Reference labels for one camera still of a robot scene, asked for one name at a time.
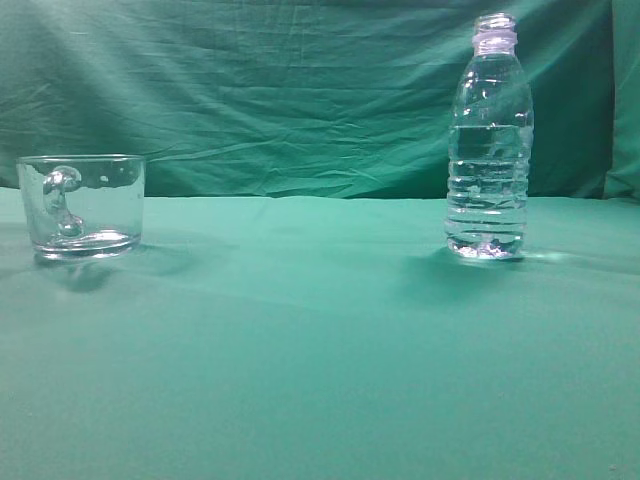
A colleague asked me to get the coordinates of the clear plastic water bottle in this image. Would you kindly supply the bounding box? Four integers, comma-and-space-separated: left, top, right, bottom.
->
445, 12, 534, 260

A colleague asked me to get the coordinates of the green table cloth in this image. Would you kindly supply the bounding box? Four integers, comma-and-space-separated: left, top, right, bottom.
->
1, 189, 639, 479

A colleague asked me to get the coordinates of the green backdrop cloth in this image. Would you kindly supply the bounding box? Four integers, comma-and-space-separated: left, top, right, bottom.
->
1, 1, 639, 199

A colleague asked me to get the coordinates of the clear glass mug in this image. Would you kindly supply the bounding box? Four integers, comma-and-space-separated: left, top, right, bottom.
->
16, 154, 145, 261

